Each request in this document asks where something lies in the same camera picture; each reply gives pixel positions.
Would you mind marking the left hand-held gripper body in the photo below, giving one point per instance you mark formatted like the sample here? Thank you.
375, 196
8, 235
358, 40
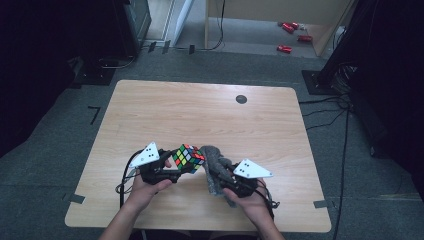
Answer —
150, 166

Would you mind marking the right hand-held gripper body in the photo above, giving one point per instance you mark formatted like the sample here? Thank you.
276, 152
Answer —
248, 181

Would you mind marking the grey cloth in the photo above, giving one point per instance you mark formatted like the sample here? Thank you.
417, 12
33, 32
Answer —
213, 163

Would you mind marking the multicoloured puzzle cube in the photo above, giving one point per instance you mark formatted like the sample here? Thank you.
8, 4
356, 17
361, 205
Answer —
188, 159

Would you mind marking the person's right hand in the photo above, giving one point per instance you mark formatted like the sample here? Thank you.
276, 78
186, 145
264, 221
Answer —
250, 205

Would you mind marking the person's left hand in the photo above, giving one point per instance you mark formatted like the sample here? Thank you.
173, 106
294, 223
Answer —
143, 196

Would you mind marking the dark round table grommet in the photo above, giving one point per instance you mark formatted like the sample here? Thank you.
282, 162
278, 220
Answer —
241, 99

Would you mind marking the grey tape piece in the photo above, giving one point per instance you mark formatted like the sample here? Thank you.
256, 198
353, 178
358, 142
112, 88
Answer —
320, 204
75, 198

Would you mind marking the black stand base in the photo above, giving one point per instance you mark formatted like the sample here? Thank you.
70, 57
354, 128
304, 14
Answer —
316, 83
95, 75

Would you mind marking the black tape strip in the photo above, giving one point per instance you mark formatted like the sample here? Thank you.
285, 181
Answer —
191, 49
166, 46

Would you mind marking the red can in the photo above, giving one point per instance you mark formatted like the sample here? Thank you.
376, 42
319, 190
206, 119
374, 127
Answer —
295, 25
288, 28
305, 38
284, 49

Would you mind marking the black monitor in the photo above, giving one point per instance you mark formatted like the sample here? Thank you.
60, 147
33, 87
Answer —
133, 26

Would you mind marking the white board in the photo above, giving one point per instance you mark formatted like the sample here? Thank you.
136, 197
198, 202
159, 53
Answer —
184, 20

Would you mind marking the dark curtain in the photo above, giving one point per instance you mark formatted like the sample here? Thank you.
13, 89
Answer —
40, 66
393, 83

